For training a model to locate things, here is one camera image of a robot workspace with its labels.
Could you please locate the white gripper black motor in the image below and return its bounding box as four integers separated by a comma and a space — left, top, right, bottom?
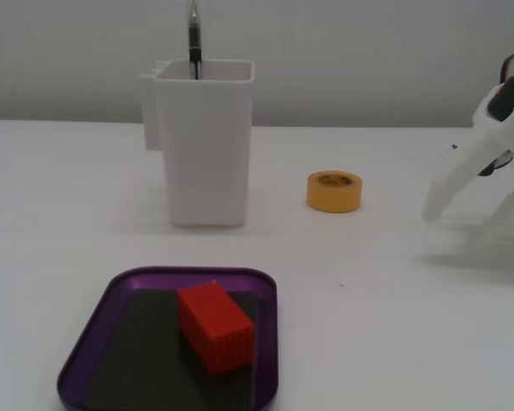
421, 63, 514, 223

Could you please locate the red cube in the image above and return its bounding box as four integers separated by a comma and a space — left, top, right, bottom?
177, 281, 256, 377

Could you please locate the white pen holder box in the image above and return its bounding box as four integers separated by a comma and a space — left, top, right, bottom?
140, 59, 256, 227

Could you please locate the orange tape roll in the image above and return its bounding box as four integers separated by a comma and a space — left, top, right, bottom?
305, 170, 364, 213

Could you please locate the black ballpoint pen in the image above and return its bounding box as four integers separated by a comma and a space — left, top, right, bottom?
187, 0, 202, 81

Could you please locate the purple tray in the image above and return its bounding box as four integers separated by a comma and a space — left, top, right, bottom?
56, 265, 280, 411

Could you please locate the black tray liner mat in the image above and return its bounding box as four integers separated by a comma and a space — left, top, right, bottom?
81, 289, 259, 411

